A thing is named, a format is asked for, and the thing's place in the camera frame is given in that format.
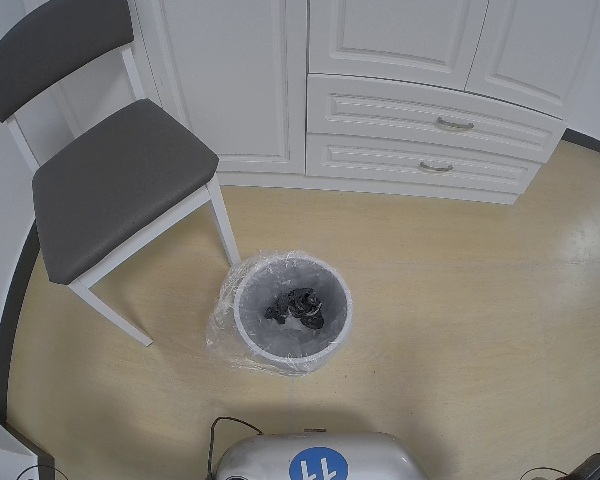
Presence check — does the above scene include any black cable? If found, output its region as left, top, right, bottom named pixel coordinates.
left=524, top=464, right=575, bottom=480
left=19, top=460, right=57, bottom=480
left=207, top=416, right=266, bottom=480

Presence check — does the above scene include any white wardrobe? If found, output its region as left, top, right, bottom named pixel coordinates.
left=17, top=0, right=600, bottom=205

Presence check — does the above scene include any white trash bin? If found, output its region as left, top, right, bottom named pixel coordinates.
left=232, top=254, right=353, bottom=374

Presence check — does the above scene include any clear plastic bag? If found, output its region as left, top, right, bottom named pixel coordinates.
left=205, top=250, right=353, bottom=378

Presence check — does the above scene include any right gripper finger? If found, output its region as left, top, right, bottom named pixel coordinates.
left=571, top=452, right=600, bottom=480

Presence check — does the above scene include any white chair dark grey seat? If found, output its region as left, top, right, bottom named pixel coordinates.
left=0, top=0, right=242, bottom=346

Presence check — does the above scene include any black plastic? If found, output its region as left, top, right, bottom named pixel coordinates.
left=264, top=288, right=327, bottom=332

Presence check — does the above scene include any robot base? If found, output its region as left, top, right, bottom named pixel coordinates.
left=215, top=428, right=423, bottom=480

